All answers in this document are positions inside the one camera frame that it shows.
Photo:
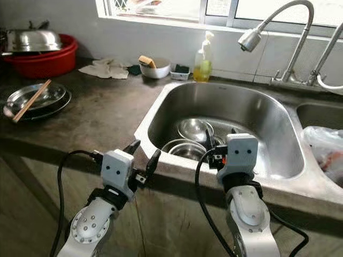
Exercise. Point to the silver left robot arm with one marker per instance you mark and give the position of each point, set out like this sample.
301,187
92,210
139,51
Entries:
91,230

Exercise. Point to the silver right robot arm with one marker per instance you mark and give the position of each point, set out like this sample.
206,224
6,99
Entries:
249,214

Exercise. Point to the beige kitchen base cabinet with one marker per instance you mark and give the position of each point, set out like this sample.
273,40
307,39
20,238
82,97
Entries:
32,214

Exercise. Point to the small steel bowl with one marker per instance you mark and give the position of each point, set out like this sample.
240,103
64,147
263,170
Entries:
194,128

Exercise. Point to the wide steel bowl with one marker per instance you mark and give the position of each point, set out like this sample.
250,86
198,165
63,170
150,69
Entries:
185,151

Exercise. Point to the stainless steel double sink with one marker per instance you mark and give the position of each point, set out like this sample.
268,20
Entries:
230,104

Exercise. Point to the yellow dish soap bottle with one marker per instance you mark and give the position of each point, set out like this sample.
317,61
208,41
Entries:
202,68

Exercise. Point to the small white plastic tray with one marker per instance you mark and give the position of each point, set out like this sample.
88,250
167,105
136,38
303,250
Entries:
179,76

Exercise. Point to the green scouring pad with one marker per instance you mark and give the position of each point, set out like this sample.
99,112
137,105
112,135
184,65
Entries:
135,69

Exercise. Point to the dark scrubber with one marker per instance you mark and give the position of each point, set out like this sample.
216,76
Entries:
181,68

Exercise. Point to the small white bowl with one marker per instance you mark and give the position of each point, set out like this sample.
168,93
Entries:
156,70

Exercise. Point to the white crumpled cloth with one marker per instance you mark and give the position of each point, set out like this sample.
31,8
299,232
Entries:
107,69

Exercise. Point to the yellow sponge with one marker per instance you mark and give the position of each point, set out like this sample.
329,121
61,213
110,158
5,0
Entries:
147,61

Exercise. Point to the clear plastic bag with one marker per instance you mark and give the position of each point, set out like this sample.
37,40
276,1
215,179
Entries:
324,147

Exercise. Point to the steel plates stack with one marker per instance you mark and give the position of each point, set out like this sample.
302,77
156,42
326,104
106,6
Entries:
51,96

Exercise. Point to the steel gooseneck spray faucet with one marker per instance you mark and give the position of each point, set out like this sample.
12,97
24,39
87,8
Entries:
300,48

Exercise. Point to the wooden chopsticks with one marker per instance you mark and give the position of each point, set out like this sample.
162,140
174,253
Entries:
32,100

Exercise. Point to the plain steel faucet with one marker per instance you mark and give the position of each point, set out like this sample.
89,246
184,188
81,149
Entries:
327,53

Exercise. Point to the red plastic basin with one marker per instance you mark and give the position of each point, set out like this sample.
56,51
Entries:
43,65

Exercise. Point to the grey framed sink window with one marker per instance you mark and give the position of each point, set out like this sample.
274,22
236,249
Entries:
171,6

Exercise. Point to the steel dome lid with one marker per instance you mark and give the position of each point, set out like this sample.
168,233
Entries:
35,40

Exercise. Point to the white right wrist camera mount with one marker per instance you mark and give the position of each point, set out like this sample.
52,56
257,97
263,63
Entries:
241,152

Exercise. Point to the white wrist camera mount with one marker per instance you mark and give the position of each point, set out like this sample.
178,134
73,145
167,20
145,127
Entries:
241,152
117,171

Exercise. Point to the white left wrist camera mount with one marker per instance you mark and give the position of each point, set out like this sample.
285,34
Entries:
117,171

